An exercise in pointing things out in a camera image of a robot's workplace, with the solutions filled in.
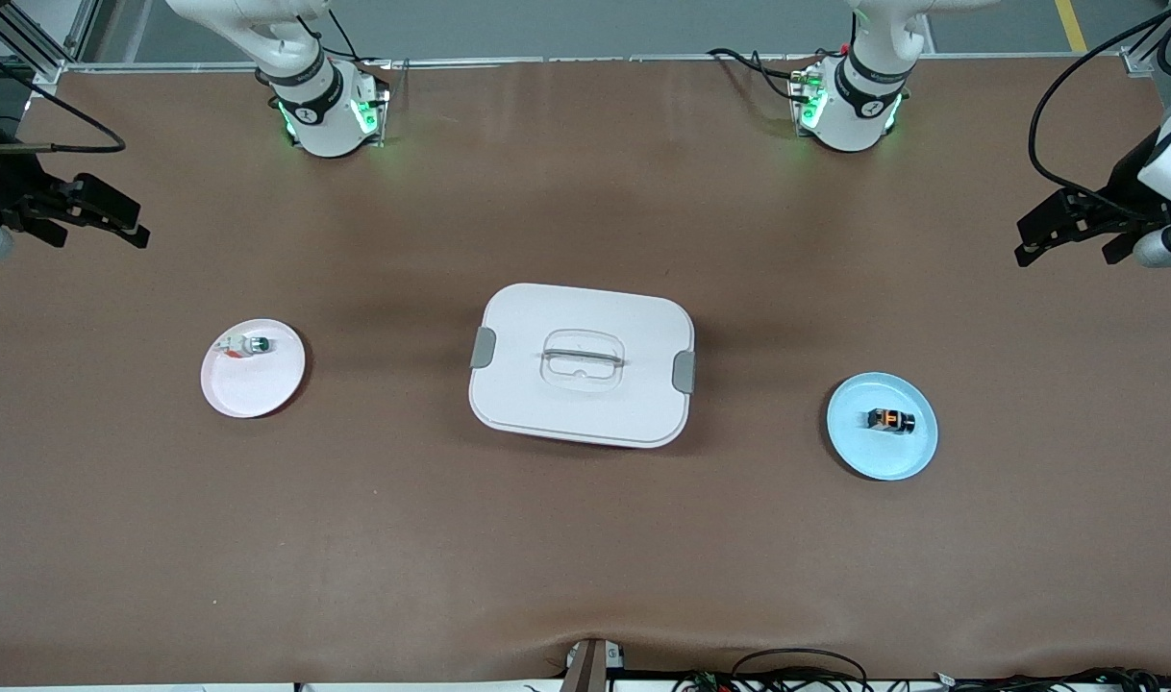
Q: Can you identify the pale pink round plate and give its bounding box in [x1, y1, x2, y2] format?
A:
[200, 318, 308, 420]

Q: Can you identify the light blue round plate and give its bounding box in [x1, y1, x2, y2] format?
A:
[826, 372, 939, 482]

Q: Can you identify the brown table mat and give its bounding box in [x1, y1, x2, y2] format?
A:
[0, 56, 1171, 687]

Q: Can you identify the white lidded storage box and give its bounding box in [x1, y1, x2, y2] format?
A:
[468, 283, 697, 450]

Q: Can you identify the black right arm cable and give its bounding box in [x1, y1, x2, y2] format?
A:
[0, 38, 127, 156]

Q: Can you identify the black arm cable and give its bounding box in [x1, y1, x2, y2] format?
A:
[0, 38, 127, 156]
[1028, 0, 1171, 224]

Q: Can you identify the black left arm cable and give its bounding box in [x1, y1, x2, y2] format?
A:
[1028, 0, 1171, 224]

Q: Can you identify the aluminium frame post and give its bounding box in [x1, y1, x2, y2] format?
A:
[1119, 0, 1171, 107]
[0, 0, 101, 89]

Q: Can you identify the black base cable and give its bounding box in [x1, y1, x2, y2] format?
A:
[295, 8, 365, 66]
[707, 45, 822, 105]

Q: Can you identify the black cable bundle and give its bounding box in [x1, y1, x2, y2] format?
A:
[874, 666, 1171, 692]

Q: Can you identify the black looped cable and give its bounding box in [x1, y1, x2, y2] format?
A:
[730, 648, 871, 692]

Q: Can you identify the brown camera post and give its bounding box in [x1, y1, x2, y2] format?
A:
[559, 637, 627, 692]

